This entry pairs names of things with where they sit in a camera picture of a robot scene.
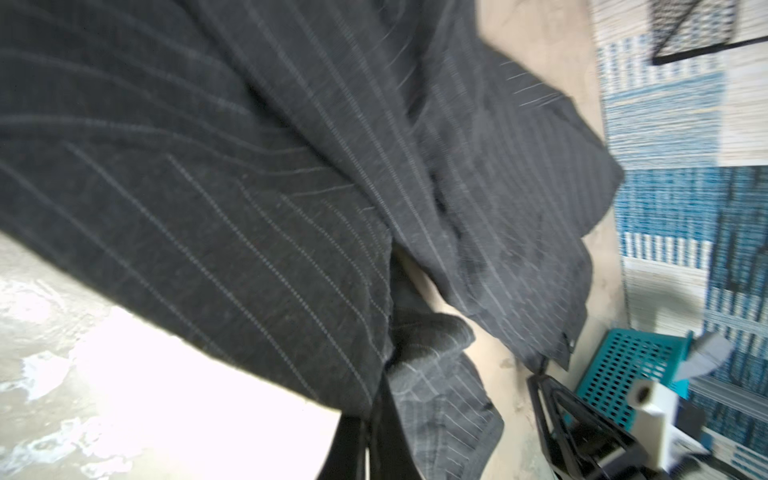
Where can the teal plastic laundry basket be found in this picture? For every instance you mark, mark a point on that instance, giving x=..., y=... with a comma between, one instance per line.
x=624, y=357

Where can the light grey shirt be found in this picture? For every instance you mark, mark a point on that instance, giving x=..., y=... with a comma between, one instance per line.
x=707, y=353

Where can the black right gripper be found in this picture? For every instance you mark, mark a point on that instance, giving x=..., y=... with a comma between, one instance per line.
x=578, y=441

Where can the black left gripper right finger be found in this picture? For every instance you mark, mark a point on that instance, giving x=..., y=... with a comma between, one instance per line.
x=390, y=457

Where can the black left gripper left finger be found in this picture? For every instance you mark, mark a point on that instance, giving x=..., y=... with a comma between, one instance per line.
x=346, y=459

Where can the dark grey pinstripe shirt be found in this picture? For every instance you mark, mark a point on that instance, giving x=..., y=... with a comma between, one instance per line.
x=317, y=192

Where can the black wire shelf rack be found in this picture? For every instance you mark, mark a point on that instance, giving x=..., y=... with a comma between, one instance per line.
x=683, y=30

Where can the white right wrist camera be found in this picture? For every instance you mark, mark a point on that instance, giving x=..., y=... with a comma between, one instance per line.
x=667, y=426

